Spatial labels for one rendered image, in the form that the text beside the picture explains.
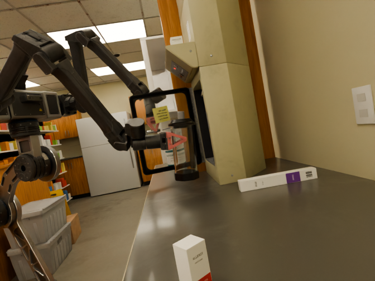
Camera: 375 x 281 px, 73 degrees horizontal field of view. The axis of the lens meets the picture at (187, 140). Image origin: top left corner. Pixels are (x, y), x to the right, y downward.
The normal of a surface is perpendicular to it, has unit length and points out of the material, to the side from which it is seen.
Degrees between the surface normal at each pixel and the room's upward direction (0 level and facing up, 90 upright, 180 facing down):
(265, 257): 0
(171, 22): 90
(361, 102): 90
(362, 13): 90
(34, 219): 95
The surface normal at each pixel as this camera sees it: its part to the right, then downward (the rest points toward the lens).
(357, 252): -0.18, -0.98
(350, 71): -0.98, 0.18
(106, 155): 0.09, 0.04
